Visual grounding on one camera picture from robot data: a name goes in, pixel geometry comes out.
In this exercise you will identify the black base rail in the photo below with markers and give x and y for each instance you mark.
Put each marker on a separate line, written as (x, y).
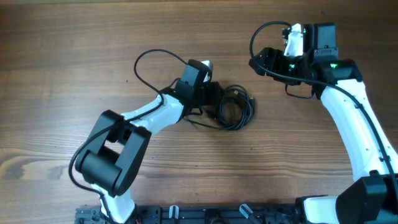
(268, 213)

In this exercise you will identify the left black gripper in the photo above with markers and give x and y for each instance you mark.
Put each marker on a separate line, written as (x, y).
(216, 96)

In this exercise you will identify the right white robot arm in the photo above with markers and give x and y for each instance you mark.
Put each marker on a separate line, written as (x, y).
(311, 56)

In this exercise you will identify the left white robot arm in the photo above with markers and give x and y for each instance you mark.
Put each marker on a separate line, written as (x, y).
(110, 158)

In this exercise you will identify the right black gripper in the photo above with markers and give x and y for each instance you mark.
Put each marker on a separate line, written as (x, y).
(267, 55)

